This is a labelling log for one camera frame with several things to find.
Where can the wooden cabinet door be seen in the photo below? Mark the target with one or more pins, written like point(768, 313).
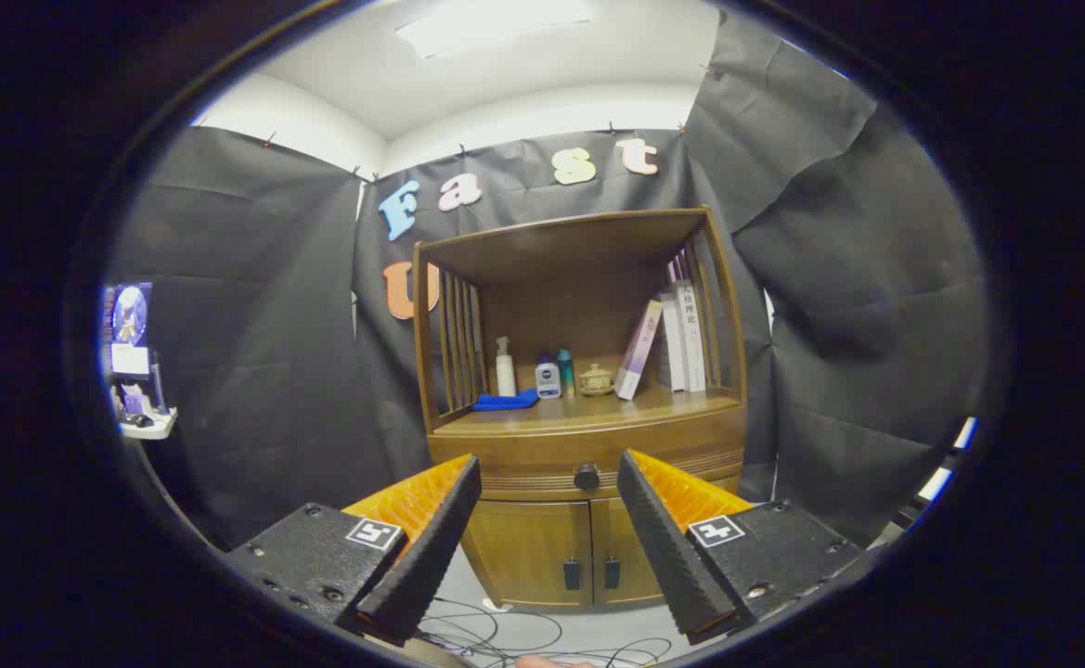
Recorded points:
point(528, 552)
point(621, 547)

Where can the white side shelf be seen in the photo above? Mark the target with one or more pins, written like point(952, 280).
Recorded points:
point(154, 427)

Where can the patterned cover book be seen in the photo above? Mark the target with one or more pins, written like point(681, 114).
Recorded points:
point(672, 353)

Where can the white lotion bottle blue cap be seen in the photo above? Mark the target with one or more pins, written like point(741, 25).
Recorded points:
point(548, 382)

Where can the purple cover book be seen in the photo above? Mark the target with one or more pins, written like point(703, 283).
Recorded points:
point(638, 353)

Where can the wooden drawer with black knob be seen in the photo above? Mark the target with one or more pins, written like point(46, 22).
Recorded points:
point(523, 455)

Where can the white spine book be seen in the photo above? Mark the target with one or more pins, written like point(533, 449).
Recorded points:
point(693, 343)

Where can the blue wall poster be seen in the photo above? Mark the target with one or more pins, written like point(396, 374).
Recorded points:
point(129, 320)

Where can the beige lidded teacup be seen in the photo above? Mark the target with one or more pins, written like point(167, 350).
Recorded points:
point(596, 381)

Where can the wooden cabinet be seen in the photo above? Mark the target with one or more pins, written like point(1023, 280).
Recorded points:
point(561, 306)

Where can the white pump bottle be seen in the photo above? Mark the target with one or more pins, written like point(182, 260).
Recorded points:
point(506, 376)

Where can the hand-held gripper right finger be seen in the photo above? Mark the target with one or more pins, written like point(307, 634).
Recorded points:
point(672, 557)

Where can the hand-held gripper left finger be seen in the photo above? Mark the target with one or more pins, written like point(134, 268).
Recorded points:
point(431, 557)

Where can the wooden countertop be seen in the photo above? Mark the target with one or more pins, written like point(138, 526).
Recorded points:
point(579, 413)

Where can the ceiling light panel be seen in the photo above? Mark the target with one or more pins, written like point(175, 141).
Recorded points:
point(496, 26)

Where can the blue folded cloth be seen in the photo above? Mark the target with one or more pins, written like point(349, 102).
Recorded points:
point(505, 402)

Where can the teal slim bottle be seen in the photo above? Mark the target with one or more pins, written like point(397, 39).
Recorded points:
point(566, 376)

